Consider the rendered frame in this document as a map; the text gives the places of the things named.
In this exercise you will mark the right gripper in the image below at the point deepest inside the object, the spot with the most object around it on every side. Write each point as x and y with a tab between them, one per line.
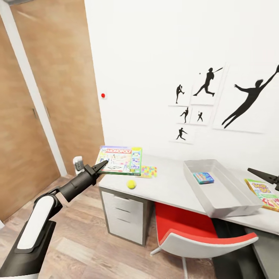
267	177

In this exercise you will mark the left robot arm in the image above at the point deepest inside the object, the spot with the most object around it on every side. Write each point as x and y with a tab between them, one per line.
28	252

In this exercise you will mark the board game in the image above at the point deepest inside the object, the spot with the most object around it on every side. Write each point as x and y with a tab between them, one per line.
123	160
263	192
203	177

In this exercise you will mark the toy box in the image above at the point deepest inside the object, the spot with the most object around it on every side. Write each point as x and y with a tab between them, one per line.
226	196

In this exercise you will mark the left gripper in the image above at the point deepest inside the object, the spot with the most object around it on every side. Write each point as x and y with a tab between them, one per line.
88	177

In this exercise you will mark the tennis ball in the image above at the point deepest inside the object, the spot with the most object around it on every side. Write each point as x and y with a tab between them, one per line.
131	184

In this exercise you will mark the jigsaw puzzle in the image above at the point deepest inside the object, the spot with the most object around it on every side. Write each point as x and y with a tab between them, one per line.
148	171

